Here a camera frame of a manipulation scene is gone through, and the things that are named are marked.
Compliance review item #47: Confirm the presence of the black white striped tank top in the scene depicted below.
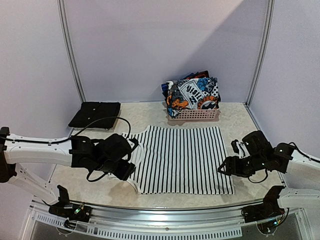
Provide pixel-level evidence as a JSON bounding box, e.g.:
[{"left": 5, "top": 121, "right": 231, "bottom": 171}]
[{"left": 121, "top": 125, "right": 235, "bottom": 195}]

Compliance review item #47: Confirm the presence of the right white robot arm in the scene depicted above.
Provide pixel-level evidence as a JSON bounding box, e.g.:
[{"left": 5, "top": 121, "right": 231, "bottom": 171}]
[{"left": 217, "top": 130, "right": 320, "bottom": 219}]

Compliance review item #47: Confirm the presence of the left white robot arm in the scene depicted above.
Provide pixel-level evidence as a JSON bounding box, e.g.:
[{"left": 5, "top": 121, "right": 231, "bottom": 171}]
[{"left": 0, "top": 126, "right": 139, "bottom": 217}]

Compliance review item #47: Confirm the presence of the pink plastic laundry basket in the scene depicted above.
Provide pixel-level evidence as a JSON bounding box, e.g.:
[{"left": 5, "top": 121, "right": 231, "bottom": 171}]
[{"left": 166, "top": 104, "right": 219, "bottom": 122}]

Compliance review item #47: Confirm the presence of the colourful printed clothes pile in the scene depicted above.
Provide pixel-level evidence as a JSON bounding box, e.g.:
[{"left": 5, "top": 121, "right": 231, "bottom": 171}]
[{"left": 161, "top": 70, "right": 221, "bottom": 119}]

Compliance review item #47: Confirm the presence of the folded black shirt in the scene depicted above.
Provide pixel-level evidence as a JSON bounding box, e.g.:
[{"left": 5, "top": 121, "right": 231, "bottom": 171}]
[{"left": 68, "top": 101, "right": 121, "bottom": 129}]

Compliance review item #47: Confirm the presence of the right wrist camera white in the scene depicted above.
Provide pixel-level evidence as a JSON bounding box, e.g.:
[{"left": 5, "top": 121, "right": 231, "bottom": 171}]
[{"left": 231, "top": 139, "right": 247, "bottom": 159}]

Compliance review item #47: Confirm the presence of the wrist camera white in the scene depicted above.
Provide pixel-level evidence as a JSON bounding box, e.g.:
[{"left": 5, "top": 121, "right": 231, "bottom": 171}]
[
  {"left": 231, "top": 139, "right": 247, "bottom": 159},
  {"left": 127, "top": 138, "right": 139, "bottom": 152}
]

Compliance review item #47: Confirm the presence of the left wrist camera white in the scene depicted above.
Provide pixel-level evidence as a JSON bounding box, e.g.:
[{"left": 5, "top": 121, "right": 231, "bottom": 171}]
[{"left": 127, "top": 138, "right": 139, "bottom": 152}]

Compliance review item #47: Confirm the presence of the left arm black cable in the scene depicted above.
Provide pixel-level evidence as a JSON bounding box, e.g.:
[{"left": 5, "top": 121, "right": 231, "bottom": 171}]
[{"left": 4, "top": 116, "right": 132, "bottom": 182}]

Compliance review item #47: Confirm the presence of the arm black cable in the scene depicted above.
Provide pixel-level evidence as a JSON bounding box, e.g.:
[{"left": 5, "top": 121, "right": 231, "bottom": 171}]
[
  {"left": 247, "top": 141, "right": 320, "bottom": 185},
  {"left": 4, "top": 116, "right": 132, "bottom": 182}
]

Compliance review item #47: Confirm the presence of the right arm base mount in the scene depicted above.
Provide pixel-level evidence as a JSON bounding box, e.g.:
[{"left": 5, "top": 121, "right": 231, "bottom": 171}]
[{"left": 241, "top": 203, "right": 290, "bottom": 236}]

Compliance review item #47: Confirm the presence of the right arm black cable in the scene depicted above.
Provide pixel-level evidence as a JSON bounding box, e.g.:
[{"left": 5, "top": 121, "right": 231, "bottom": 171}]
[{"left": 247, "top": 141, "right": 320, "bottom": 185}]

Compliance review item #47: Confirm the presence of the aluminium front rail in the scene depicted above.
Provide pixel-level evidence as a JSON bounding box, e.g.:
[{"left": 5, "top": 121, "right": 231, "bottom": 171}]
[{"left": 21, "top": 198, "right": 313, "bottom": 240}]

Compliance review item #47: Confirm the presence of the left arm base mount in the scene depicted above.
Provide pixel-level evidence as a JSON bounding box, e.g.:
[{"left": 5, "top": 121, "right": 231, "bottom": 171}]
[{"left": 48, "top": 185, "right": 93, "bottom": 230}]

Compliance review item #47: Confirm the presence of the right aluminium frame post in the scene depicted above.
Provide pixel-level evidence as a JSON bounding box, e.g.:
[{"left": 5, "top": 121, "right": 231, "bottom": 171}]
[{"left": 245, "top": 0, "right": 275, "bottom": 108}]

